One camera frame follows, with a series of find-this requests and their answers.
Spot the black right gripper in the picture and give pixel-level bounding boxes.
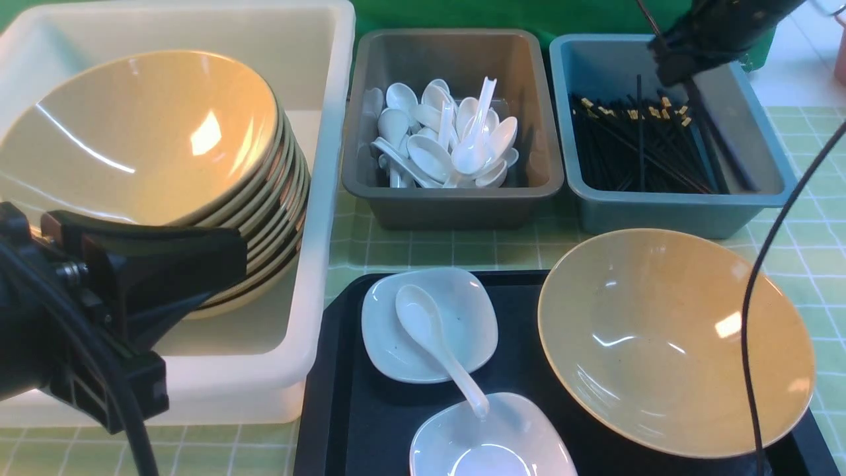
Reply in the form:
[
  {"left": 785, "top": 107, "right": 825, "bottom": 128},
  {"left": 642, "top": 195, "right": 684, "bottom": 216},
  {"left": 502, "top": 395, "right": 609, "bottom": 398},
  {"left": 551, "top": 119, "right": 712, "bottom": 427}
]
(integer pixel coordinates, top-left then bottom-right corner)
[{"left": 648, "top": 1, "right": 801, "bottom": 87}]

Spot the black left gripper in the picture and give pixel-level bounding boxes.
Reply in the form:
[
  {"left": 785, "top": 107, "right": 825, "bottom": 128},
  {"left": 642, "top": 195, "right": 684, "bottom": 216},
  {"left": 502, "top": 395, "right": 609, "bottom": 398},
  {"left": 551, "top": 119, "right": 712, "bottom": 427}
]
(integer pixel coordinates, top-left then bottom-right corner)
[{"left": 2, "top": 202, "right": 247, "bottom": 434}]

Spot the white ceramic soup spoon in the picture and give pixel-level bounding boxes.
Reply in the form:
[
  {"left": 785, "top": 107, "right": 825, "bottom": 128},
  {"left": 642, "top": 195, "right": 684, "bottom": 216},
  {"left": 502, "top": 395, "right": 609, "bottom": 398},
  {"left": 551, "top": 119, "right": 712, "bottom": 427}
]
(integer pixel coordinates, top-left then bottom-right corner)
[{"left": 394, "top": 284, "right": 490, "bottom": 420}]

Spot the tan noodle bowl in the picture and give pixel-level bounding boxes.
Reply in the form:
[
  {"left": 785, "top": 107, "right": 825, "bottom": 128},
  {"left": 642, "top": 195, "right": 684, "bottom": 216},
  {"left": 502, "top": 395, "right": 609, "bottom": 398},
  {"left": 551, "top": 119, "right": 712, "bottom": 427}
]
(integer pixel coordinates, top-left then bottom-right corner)
[{"left": 537, "top": 228, "right": 816, "bottom": 459}]

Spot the white square dish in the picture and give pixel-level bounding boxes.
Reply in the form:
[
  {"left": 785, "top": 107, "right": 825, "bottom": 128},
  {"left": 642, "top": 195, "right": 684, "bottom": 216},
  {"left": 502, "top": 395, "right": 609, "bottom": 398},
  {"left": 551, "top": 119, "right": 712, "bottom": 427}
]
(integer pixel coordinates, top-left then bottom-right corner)
[
  {"left": 362, "top": 267, "right": 498, "bottom": 385},
  {"left": 410, "top": 392, "right": 578, "bottom": 475}
]

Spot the top stacked tan bowl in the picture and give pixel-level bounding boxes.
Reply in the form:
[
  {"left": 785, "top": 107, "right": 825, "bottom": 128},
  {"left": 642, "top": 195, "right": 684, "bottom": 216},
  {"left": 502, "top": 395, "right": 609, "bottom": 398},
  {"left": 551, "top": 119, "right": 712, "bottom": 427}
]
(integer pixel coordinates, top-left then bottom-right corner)
[{"left": 2, "top": 50, "right": 282, "bottom": 225}]

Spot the blue plastic chopstick bin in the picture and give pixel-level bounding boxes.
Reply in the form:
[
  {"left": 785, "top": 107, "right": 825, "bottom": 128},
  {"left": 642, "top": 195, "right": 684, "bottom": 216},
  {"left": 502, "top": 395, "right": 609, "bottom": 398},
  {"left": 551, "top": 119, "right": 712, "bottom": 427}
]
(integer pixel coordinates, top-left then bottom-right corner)
[{"left": 549, "top": 34, "right": 796, "bottom": 239}]

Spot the pink container at edge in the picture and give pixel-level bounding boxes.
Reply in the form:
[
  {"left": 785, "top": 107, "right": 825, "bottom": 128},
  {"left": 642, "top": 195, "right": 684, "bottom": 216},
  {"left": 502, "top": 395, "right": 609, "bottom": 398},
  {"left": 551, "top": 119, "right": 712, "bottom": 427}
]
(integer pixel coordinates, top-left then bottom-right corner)
[{"left": 833, "top": 4, "right": 846, "bottom": 87}]

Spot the stack of tan bowls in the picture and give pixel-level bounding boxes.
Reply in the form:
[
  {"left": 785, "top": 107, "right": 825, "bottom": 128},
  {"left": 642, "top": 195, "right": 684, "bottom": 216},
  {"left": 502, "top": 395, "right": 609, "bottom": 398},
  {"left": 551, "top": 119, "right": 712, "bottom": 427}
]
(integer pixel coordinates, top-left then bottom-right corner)
[{"left": 187, "top": 110, "right": 311, "bottom": 320}]

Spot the large white plastic tub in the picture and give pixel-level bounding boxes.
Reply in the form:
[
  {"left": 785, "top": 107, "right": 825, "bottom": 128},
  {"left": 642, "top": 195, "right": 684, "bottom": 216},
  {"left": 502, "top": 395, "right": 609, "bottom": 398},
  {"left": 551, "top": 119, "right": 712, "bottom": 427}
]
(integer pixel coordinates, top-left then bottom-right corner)
[{"left": 1, "top": 1, "right": 356, "bottom": 425}]

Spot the pile of black chopsticks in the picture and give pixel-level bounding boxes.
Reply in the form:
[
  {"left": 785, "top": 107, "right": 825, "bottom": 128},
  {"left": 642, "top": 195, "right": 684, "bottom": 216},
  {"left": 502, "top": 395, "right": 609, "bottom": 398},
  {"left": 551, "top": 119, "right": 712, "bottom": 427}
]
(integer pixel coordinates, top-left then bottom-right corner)
[{"left": 568, "top": 75, "right": 718, "bottom": 194}]

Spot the green fabric backdrop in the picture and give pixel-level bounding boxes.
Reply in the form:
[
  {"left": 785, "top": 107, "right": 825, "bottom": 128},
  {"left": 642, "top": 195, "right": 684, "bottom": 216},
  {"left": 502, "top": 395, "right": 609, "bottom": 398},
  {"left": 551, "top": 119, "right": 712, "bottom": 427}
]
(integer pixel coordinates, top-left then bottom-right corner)
[{"left": 1, "top": 1, "right": 776, "bottom": 72}]

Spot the grey plastic spoon bin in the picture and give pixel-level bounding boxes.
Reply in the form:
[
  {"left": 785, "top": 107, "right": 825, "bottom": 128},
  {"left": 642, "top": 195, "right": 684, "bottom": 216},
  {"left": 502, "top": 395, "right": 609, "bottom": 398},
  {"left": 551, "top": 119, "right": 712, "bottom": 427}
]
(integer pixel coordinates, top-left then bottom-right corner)
[{"left": 340, "top": 29, "right": 565, "bottom": 230}]

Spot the black plastic serving tray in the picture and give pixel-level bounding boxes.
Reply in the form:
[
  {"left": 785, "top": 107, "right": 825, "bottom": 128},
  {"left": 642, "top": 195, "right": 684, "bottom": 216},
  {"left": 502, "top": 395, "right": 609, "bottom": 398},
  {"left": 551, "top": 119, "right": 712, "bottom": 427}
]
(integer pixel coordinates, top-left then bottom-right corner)
[{"left": 295, "top": 268, "right": 840, "bottom": 476}]

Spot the pile of white spoons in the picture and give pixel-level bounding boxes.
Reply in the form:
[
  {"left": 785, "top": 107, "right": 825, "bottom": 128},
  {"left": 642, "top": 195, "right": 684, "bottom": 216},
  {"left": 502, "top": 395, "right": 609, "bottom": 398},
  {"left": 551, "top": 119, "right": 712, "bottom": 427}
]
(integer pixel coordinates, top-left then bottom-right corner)
[{"left": 362, "top": 78, "right": 520, "bottom": 189}]

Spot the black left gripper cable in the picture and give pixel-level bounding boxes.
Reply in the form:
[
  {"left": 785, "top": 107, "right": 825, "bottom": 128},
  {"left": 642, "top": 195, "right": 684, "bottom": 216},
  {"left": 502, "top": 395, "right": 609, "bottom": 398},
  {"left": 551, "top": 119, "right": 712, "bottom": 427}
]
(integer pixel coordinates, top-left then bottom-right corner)
[{"left": 0, "top": 241, "right": 159, "bottom": 476}]

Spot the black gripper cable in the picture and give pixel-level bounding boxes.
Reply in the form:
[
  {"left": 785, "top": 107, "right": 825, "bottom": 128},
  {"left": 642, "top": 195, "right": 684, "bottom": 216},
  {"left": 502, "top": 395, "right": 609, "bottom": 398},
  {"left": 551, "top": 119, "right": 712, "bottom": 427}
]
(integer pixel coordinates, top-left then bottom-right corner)
[
  {"left": 741, "top": 119, "right": 846, "bottom": 476},
  {"left": 0, "top": 241, "right": 159, "bottom": 476}
]

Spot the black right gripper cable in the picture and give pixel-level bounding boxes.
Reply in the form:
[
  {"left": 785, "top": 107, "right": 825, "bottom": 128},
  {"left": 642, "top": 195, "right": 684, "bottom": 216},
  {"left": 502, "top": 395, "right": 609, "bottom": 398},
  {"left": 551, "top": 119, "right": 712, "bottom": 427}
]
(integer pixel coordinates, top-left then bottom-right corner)
[{"left": 741, "top": 119, "right": 846, "bottom": 476}]

